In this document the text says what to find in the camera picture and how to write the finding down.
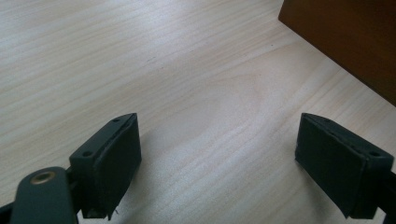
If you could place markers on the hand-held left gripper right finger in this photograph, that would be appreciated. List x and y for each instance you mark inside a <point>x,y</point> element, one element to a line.
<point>336,165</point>

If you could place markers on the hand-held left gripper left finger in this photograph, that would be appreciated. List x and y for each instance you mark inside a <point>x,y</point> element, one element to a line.
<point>106,165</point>

